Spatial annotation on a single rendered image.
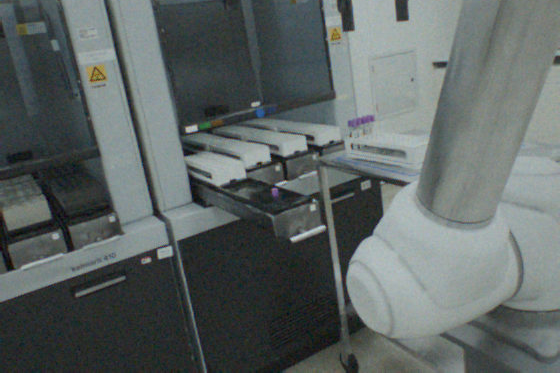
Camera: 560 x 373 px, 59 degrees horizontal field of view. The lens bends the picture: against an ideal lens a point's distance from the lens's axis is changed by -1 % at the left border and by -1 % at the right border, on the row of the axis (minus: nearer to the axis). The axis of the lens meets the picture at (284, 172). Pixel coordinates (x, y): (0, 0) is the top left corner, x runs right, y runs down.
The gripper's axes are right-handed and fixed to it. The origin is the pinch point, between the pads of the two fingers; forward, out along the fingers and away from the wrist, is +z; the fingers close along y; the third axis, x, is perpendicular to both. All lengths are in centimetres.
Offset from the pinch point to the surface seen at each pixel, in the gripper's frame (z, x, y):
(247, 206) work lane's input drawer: 42, 34, -19
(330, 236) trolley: 69, 50, 15
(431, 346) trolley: 95, 13, 21
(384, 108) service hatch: 69, 188, 160
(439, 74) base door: 55, 185, 212
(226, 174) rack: 39, 57, -15
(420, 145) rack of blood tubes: 34.5, 16.6, 25.3
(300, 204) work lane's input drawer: 41.3, 22.3, -10.2
